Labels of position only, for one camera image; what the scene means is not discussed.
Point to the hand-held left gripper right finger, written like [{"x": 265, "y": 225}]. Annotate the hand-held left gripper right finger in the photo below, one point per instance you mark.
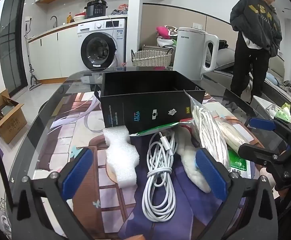
[{"x": 210, "y": 172}]

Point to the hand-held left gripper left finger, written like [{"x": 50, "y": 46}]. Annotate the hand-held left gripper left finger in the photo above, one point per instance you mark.
[{"x": 78, "y": 170}]

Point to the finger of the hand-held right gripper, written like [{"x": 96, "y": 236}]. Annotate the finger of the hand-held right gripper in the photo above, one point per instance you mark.
[
  {"x": 260, "y": 123},
  {"x": 255, "y": 152}
]

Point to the green white medicine sachet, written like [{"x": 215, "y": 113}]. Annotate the green white medicine sachet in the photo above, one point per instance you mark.
[
  {"x": 160, "y": 128},
  {"x": 238, "y": 163}
]

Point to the white plush toy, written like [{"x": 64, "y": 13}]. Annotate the white plush toy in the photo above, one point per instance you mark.
[{"x": 189, "y": 165}]

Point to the clear bag of striped cloths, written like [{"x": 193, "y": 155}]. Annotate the clear bag of striped cloths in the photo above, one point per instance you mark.
[{"x": 210, "y": 132}]

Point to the white foam piece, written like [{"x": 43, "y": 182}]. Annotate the white foam piece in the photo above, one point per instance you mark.
[{"x": 121, "y": 160}]

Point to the black cardboard box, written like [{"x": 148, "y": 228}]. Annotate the black cardboard box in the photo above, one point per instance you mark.
[{"x": 145, "y": 112}]

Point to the person's right hand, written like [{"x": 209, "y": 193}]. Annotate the person's right hand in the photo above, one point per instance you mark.
[{"x": 263, "y": 173}]

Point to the light green toy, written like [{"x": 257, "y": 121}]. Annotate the light green toy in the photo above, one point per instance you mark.
[{"x": 284, "y": 113}]

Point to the printed table mat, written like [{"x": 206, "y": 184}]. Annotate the printed table mat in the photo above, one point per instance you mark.
[{"x": 68, "y": 130}]

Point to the grey sofa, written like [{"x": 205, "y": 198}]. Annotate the grey sofa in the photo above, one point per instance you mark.
[{"x": 273, "y": 80}]

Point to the brown cardboard box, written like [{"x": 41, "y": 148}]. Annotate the brown cardboard box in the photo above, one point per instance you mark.
[{"x": 10, "y": 125}]

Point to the white electric kettle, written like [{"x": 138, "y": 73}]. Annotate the white electric kettle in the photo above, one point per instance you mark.
[{"x": 190, "y": 52}]

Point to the flat mop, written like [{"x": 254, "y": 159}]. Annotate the flat mop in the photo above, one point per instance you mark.
[{"x": 30, "y": 67}]

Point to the white kitchen cabinet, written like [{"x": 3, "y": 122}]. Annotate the white kitchen cabinet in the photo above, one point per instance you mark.
[{"x": 58, "y": 52}]

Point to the white washing machine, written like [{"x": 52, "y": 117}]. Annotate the white washing machine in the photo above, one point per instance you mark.
[{"x": 103, "y": 45}]

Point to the wicker basket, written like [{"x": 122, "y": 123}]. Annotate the wicker basket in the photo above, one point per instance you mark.
[{"x": 150, "y": 58}]

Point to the pink plush toy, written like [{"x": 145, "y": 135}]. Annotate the pink plush toy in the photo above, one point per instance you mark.
[{"x": 163, "y": 32}]

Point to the dark glass door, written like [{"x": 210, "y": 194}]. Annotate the dark glass door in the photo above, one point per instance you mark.
[{"x": 13, "y": 42}]

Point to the yellow bottle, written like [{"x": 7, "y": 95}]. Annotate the yellow bottle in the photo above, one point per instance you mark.
[{"x": 69, "y": 18}]

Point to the kitchen faucet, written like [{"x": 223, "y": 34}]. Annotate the kitchen faucet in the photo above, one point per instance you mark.
[{"x": 54, "y": 20}]

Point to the red white bowl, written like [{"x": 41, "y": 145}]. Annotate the red white bowl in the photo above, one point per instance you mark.
[{"x": 79, "y": 18}]

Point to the black pressure cooker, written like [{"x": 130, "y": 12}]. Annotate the black pressure cooker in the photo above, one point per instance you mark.
[{"x": 96, "y": 9}]

